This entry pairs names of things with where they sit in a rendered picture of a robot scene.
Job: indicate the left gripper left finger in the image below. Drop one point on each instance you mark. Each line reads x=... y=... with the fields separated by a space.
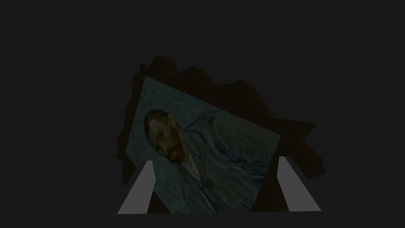
x=139 y=193

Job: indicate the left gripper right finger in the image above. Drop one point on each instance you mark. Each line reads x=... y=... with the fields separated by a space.
x=294 y=186

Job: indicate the framed blue portrait painting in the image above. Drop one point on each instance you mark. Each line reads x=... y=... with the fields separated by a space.
x=208 y=142

